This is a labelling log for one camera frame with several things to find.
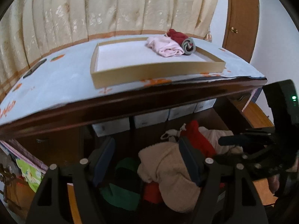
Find white dotted underwear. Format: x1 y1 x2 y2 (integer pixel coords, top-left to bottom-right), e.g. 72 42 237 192
161 123 243 155

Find bright red underwear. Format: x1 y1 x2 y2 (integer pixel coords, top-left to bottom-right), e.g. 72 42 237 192
180 120 216 158

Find green underwear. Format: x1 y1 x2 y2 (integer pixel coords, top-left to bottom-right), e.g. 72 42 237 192
101 183 140 211

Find beige dotted underwear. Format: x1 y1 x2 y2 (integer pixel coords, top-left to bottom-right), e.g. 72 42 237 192
137 142 200 213

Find dark red underwear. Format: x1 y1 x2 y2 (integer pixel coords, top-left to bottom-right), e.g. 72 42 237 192
167 29 196 55

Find light pink underwear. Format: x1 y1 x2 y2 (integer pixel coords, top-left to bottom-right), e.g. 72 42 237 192
146 36 184 58

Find orange underwear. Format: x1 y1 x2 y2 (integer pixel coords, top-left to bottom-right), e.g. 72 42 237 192
143 181 163 204

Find open wooden drawer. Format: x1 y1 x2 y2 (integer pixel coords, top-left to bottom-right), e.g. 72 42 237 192
67 107 279 224

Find person's right hand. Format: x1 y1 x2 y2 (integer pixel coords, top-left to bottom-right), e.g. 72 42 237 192
267 175 280 194

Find green cartoon bag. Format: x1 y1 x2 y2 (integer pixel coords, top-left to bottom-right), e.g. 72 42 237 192
16 158 44 193

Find white tissue box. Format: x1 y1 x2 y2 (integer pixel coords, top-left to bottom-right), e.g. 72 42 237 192
194 99 216 113
92 118 130 137
134 109 169 128
168 103 197 120

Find dark wooden desk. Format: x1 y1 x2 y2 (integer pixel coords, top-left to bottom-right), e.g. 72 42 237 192
0 76 268 169

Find brass door knob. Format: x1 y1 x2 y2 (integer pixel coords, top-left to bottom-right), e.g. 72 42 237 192
231 27 238 34

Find wooden door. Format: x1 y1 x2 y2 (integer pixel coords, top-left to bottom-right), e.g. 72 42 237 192
223 0 259 62

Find curtain tassel tieback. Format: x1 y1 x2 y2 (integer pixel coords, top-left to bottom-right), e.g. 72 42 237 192
204 27 212 43

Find white persimmon print tablecloth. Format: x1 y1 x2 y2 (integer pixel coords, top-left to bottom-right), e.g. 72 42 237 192
1 35 263 124

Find black smartphone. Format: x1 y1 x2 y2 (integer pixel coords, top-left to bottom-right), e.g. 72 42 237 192
23 59 47 79

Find shallow cardboard tray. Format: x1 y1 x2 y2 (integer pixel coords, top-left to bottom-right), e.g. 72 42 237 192
90 38 226 89

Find beige floral curtain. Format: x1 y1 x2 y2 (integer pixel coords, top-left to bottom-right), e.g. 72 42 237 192
1 0 218 97

